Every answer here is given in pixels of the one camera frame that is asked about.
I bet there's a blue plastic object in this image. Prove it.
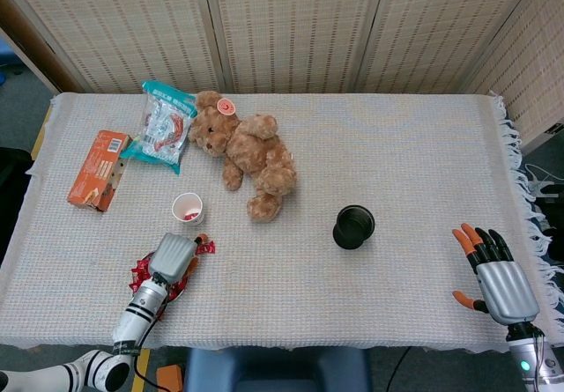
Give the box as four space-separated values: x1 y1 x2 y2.
0 41 21 87

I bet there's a black mesh pen holder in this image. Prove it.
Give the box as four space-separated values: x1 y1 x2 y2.
331 204 376 250

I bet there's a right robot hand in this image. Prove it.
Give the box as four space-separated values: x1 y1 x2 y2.
451 222 541 325

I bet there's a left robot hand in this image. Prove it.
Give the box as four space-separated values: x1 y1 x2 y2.
148 232 211 281

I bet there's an orange cardboard box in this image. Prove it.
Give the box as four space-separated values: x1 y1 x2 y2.
66 129 134 213

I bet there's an orange block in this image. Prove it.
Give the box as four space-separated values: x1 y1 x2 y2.
156 364 185 392

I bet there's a teal silver snack bag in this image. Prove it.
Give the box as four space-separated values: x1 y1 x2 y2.
118 79 198 176

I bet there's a brown wooden door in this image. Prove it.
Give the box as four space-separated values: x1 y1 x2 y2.
0 0 87 96

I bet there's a beige woven tablecloth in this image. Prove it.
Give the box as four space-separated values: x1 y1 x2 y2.
0 91 564 352

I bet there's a black floor cable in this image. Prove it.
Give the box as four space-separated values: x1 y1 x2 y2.
386 346 414 392

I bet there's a white paper cup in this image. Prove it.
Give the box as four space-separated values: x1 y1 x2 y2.
171 192 206 229

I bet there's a silver metal plate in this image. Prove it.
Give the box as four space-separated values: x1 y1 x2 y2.
131 253 191 303

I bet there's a white cable bundle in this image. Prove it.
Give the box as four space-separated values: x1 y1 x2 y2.
523 162 557 199

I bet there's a yellow floor tape strip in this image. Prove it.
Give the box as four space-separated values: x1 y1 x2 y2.
31 105 54 160
130 350 152 392

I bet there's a brown teddy bear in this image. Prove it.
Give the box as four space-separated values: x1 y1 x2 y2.
188 90 299 224

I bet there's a woven folding screen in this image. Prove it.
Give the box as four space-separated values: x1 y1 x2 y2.
0 0 564 155

